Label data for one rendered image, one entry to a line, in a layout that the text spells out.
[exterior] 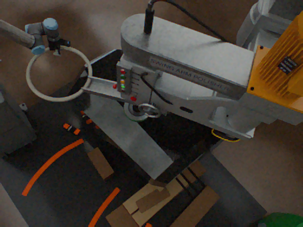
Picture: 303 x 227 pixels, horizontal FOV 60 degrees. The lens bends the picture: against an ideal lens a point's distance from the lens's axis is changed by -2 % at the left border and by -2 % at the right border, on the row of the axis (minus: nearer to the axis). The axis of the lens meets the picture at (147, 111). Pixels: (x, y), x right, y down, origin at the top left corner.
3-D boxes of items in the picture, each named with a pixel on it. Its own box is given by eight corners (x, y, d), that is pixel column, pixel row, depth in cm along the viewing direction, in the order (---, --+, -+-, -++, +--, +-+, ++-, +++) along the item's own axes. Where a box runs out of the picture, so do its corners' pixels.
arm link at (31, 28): (25, 35, 176) (44, 31, 179) (22, 22, 180) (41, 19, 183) (28, 43, 184) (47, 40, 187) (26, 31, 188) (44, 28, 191)
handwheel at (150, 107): (163, 109, 173) (167, 98, 160) (158, 122, 169) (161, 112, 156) (142, 100, 175) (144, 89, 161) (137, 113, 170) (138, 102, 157)
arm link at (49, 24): (41, 18, 182) (55, 15, 184) (44, 29, 193) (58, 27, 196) (43, 28, 179) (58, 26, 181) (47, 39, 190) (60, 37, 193)
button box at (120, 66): (130, 92, 164) (132, 65, 139) (129, 96, 163) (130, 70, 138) (118, 87, 165) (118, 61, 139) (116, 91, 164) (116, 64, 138)
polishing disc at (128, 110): (118, 110, 201) (118, 110, 200) (134, 91, 210) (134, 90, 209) (141, 126, 198) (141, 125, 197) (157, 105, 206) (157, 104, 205)
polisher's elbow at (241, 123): (229, 100, 166) (242, 84, 149) (258, 110, 165) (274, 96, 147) (222, 125, 158) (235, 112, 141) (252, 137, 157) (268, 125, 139)
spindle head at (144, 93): (180, 92, 183) (197, 52, 143) (170, 119, 174) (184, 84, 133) (132, 74, 186) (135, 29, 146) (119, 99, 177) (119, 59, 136)
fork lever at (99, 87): (176, 94, 185) (176, 90, 181) (167, 117, 177) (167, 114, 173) (92, 75, 207) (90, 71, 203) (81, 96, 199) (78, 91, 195)
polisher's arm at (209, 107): (247, 122, 182) (286, 86, 138) (239, 151, 172) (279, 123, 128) (148, 84, 188) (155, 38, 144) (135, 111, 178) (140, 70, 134)
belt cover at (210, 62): (297, 88, 140) (317, 71, 125) (291, 129, 129) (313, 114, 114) (131, 27, 147) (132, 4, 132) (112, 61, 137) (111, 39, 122)
